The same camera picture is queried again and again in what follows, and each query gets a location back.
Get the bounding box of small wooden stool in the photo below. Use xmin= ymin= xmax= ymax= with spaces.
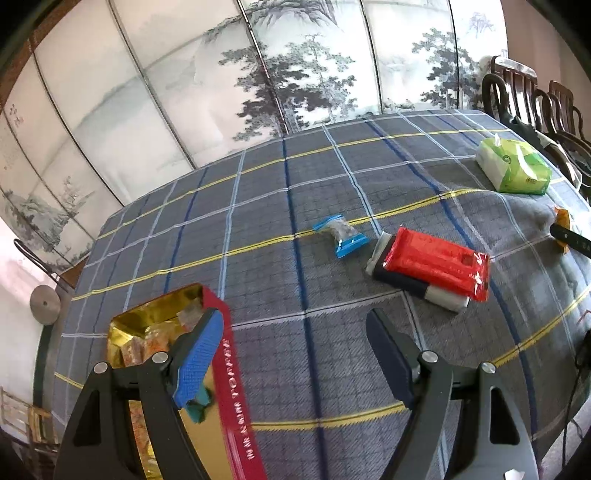
xmin=1 ymin=388 xmax=59 ymax=459

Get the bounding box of small blue candy packet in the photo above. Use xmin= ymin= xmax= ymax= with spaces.
xmin=312 ymin=214 xmax=370 ymax=259

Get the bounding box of orange snack packet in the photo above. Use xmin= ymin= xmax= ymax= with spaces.
xmin=553 ymin=207 xmax=570 ymax=254

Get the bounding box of gold tin red toffee box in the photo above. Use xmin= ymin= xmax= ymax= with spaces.
xmin=107 ymin=283 xmax=266 ymax=479

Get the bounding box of green tissue pack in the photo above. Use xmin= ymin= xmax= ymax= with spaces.
xmin=476 ymin=135 xmax=552 ymax=195

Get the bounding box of teal candy packet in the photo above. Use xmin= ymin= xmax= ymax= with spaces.
xmin=184 ymin=384 xmax=213 ymax=424

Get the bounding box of navy and pale blue pack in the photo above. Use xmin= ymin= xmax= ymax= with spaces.
xmin=366 ymin=231 xmax=470 ymax=313

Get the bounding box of small fried twist bag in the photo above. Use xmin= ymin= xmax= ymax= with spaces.
xmin=120 ymin=321 xmax=185 ymax=367

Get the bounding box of black metal stand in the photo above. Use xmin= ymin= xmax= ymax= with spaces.
xmin=13 ymin=238 xmax=74 ymax=290

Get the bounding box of plaid grey tablecloth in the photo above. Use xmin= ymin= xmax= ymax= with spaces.
xmin=51 ymin=111 xmax=590 ymax=479

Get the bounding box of red snack pack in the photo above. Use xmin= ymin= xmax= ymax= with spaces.
xmin=383 ymin=227 xmax=490 ymax=302

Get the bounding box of round grey disc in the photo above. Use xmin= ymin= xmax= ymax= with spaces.
xmin=29 ymin=284 xmax=61 ymax=326

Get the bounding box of painted folding screen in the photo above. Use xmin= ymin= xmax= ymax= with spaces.
xmin=1 ymin=0 xmax=508 ymax=270

